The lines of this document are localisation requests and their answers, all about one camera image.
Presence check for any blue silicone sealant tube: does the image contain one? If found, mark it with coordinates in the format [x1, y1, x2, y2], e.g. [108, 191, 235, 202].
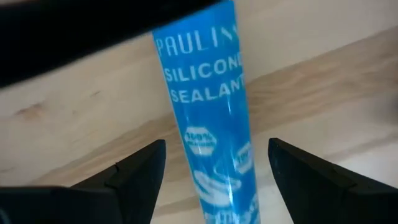
[151, 0, 261, 224]

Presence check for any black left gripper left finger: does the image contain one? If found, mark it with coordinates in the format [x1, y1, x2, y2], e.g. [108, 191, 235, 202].
[0, 139, 167, 224]

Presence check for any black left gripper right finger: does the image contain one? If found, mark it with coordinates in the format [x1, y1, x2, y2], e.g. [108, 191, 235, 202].
[268, 138, 398, 224]

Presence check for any black bar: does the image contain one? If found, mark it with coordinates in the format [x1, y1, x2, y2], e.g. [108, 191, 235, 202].
[0, 0, 224, 90]

